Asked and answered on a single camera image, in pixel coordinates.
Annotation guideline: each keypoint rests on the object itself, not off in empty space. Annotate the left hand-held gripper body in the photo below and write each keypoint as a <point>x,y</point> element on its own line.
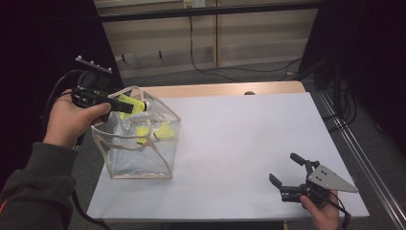
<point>92,83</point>

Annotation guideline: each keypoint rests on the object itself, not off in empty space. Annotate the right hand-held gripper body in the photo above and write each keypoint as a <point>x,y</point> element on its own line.
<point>328,180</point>

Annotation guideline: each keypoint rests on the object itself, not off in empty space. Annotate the yellow shuttlecock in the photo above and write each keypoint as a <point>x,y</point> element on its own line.
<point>166,132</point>
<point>139,106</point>
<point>142,131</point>

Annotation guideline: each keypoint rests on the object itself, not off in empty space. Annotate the clear bag with beige trim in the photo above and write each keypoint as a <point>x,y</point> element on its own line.
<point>143,163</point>

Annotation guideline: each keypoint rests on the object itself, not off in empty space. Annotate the person's right hand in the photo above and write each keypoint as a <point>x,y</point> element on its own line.
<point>324,218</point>

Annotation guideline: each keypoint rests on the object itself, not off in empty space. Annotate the person's left hand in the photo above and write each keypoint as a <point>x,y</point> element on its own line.
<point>67,123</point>

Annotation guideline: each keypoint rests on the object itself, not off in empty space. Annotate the white table sheet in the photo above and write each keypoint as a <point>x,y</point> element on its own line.
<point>239,179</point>

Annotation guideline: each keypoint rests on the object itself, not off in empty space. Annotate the black curtain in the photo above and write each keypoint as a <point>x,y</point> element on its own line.
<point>383,48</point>
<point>32,38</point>

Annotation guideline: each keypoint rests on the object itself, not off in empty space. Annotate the black horizontal bar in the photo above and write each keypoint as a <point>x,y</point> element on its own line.
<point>191,12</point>

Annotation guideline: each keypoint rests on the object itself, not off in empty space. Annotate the light wooden cabinet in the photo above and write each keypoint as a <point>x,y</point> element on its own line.
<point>255,32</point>

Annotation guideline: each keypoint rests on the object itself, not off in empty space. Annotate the metal floor rail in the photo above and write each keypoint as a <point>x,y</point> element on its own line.
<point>360,156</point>

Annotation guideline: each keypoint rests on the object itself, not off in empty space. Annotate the white wall socket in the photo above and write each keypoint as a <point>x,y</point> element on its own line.
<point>194,3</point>

